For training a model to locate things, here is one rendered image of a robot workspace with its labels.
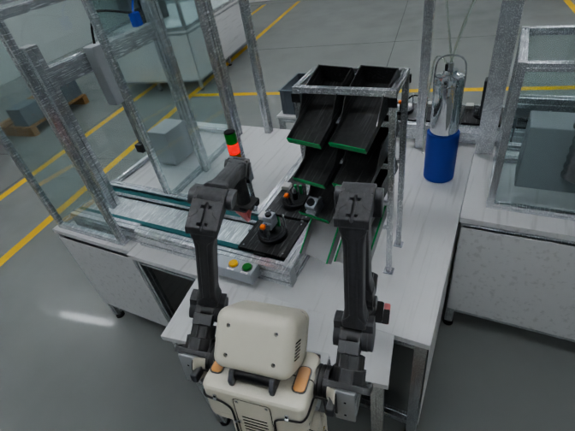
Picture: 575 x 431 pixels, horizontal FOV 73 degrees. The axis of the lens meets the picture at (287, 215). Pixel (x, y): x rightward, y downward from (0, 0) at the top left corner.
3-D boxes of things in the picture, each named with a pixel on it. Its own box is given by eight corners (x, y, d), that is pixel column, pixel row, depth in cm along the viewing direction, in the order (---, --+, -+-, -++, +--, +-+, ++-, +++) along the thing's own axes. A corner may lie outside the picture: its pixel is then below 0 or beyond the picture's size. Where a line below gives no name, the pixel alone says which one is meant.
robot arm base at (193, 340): (173, 351, 110) (210, 359, 106) (179, 321, 111) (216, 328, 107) (189, 348, 118) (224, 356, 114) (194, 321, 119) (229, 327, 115)
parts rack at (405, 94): (392, 274, 164) (398, 92, 114) (312, 256, 179) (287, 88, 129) (403, 242, 177) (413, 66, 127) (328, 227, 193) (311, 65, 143)
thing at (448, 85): (456, 138, 188) (467, 59, 164) (426, 136, 194) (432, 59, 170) (460, 125, 197) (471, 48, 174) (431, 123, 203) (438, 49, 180)
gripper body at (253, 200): (237, 197, 147) (232, 180, 142) (260, 201, 142) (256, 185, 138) (228, 207, 142) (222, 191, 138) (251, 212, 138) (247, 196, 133)
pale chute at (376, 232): (367, 273, 150) (364, 273, 146) (338, 261, 157) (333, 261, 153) (390, 203, 149) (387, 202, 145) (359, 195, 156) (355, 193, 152)
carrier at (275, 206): (308, 223, 183) (305, 203, 176) (264, 215, 193) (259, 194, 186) (327, 193, 199) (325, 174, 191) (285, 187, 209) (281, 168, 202)
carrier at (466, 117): (505, 128, 222) (510, 108, 214) (460, 126, 232) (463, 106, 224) (507, 110, 238) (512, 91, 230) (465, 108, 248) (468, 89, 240)
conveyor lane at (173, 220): (288, 274, 172) (285, 259, 166) (149, 237, 208) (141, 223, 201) (313, 233, 191) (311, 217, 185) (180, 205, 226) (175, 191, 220)
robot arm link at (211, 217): (175, 217, 85) (220, 224, 85) (192, 179, 95) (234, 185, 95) (189, 323, 116) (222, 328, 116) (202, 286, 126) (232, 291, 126)
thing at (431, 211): (429, 351, 138) (430, 345, 137) (128, 258, 201) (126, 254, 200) (474, 150, 231) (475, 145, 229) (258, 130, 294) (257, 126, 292)
